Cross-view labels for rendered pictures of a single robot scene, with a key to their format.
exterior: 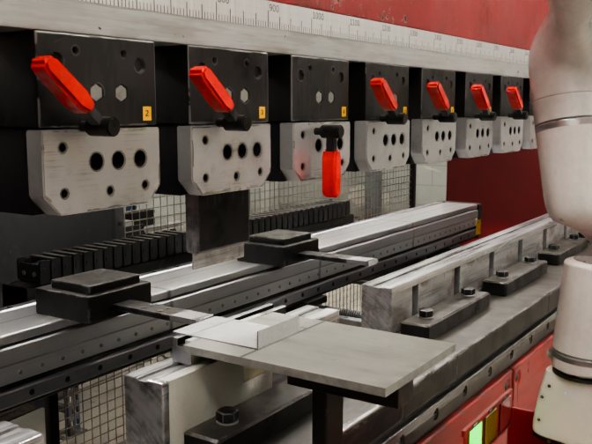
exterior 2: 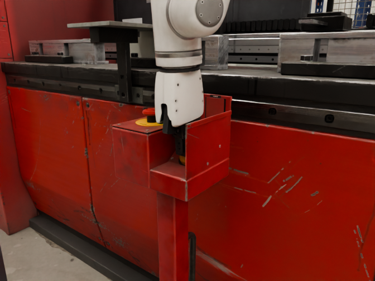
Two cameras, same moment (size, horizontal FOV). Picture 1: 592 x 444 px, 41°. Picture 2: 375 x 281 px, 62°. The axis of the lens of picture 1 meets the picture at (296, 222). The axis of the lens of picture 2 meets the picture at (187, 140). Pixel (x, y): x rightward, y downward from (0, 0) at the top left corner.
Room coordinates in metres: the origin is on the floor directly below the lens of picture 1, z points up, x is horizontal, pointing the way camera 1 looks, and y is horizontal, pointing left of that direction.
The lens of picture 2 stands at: (1.14, -0.98, 0.94)
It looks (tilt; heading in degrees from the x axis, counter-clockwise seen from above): 17 degrees down; 93
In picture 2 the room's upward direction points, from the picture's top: straight up
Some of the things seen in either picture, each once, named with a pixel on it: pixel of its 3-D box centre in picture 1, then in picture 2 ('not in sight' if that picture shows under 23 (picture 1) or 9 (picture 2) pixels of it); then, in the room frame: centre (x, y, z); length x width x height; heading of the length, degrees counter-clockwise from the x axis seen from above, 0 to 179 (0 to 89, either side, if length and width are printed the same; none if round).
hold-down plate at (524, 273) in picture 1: (516, 276); not in sight; (1.78, -0.51, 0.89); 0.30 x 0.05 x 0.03; 147
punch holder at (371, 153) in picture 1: (366, 116); not in sight; (1.29, -0.11, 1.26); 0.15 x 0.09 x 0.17; 147
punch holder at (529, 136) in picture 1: (522, 114); not in sight; (1.96, -0.55, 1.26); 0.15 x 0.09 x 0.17; 147
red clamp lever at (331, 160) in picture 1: (328, 161); not in sight; (1.07, -0.04, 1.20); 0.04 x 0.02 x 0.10; 57
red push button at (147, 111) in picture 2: not in sight; (152, 116); (1.02, -0.33, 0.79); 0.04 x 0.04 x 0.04
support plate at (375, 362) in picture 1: (320, 348); (124, 27); (0.90, -0.03, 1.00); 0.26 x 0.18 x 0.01; 57
